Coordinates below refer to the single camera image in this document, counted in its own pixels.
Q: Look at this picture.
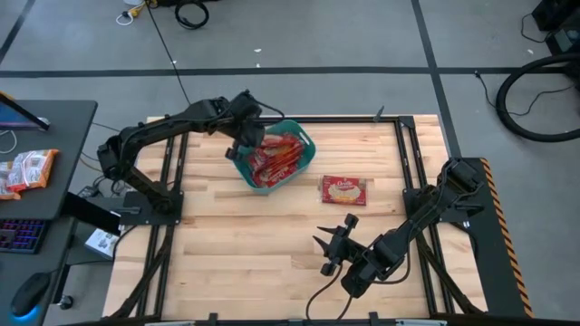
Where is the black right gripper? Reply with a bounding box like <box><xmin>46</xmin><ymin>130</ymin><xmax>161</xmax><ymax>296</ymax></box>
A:
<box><xmin>312</xmin><ymin>213</ymin><xmax>369</xmax><ymax>276</ymax></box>

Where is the red Orville popcorn bag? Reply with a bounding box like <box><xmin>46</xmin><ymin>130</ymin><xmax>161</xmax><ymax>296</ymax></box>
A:
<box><xmin>260</xmin><ymin>134</ymin><xmax>298</xmax><ymax>150</ymax></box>
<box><xmin>265</xmin><ymin>151</ymin><xmax>305</xmax><ymax>173</ymax></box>
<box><xmin>320</xmin><ymin>175</ymin><xmax>369</xmax><ymax>206</ymax></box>
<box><xmin>247</xmin><ymin>149</ymin><xmax>273</xmax><ymax>171</ymax></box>
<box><xmin>266</xmin><ymin>139</ymin><xmax>305</xmax><ymax>159</ymax></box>
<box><xmin>251</xmin><ymin>174</ymin><xmax>291</xmax><ymax>189</ymax></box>
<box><xmin>257</xmin><ymin>162</ymin><xmax>298</xmax><ymax>182</ymax></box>

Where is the teal plastic basket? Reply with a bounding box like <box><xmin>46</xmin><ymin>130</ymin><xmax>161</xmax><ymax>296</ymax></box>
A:
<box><xmin>232</xmin><ymin>119</ymin><xmax>317</xmax><ymax>196</ymax></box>

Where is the black platform with hazard stripes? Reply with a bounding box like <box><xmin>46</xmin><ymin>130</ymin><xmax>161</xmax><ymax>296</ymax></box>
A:
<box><xmin>461</xmin><ymin>157</ymin><xmax>537</xmax><ymax>320</ymax></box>

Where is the black equipment box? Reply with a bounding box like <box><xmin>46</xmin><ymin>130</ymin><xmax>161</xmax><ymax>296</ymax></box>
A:
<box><xmin>61</xmin><ymin>191</ymin><xmax>122</xmax><ymax>236</ymax></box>

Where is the black desk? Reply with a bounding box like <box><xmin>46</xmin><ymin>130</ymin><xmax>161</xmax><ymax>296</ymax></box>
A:
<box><xmin>0</xmin><ymin>99</ymin><xmax>99</xmax><ymax>326</ymax></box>

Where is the white printed box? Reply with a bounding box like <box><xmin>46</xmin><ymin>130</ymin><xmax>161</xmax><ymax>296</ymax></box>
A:
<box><xmin>83</xmin><ymin>227</ymin><xmax>121</xmax><ymax>261</ymax></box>

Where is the orange white snack bag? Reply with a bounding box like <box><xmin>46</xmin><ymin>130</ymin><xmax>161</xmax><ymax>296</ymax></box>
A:
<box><xmin>5</xmin><ymin>149</ymin><xmax>61</xmax><ymax>194</ymax></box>
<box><xmin>0</xmin><ymin>160</ymin><xmax>22</xmax><ymax>202</ymax></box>

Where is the computer monitor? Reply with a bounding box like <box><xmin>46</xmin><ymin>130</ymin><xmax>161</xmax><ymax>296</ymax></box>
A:
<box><xmin>0</xmin><ymin>90</ymin><xmax>52</xmax><ymax>132</ymax></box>

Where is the backlit black keyboard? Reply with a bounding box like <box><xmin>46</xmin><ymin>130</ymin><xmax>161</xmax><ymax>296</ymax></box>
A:
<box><xmin>0</xmin><ymin>218</ymin><xmax>49</xmax><ymax>255</ymax></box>

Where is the black computer mouse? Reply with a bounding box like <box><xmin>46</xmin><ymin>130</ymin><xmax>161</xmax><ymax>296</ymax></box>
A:
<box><xmin>9</xmin><ymin>271</ymin><xmax>52</xmax><ymax>319</ymax></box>

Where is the black floor equipment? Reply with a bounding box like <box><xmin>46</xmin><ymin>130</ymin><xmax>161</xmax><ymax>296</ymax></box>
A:
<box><xmin>530</xmin><ymin>0</ymin><xmax>580</xmax><ymax>56</ymax></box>

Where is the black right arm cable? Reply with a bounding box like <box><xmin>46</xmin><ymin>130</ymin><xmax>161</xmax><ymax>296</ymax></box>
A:
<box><xmin>305</xmin><ymin>264</ymin><xmax>357</xmax><ymax>324</ymax></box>

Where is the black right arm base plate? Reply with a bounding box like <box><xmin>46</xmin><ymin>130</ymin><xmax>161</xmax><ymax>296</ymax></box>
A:
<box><xmin>401</xmin><ymin>185</ymin><xmax>484</xmax><ymax>224</ymax></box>

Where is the black aluminium table frame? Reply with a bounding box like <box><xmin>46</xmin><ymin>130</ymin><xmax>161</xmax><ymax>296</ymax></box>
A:
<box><xmin>102</xmin><ymin>115</ymin><xmax>488</xmax><ymax>326</ymax></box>

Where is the coiled black cable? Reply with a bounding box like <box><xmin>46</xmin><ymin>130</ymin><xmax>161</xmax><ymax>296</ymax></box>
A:
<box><xmin>174</xmin><ymin>0</ymin><xmax>211</xmax><ymax>31</ymax></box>

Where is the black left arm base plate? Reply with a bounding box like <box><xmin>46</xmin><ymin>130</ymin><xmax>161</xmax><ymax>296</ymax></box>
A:
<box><xmin>118</xmin><ymin>189</ymin><xmax>185</xmax><ymax>226</ymax></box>

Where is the yellow cable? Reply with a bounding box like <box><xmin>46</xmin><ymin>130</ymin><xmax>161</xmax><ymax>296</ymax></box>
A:
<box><xmin>130</xmin><ymin>0</ymin><xmax>158</xmax><ymax>15</ymax></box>

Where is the white cable loop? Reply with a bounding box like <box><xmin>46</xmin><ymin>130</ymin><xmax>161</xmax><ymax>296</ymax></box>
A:
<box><xmin>114</xmin><ymin>8</ymin><xmax>138</xmax><ymax>27</ymax></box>

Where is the thin black cable with plug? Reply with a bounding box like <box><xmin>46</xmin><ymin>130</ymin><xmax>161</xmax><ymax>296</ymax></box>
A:
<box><xmin>473</xmin><ymin>70</ymin><xmax>576</xmax><ymax>118</ymax></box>

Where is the large black hose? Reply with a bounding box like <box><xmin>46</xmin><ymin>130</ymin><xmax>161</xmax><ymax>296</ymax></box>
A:
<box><xmin>495</xmin><ymin>53</ymin><xmax>580</xmax><ymax>144</ymax></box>

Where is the white desk cable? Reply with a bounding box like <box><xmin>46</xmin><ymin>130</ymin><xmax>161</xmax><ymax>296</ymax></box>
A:
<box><xmin>0</xmin><ymin>129</ymin><xmax>19</xmax><ymax>156</ymax></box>

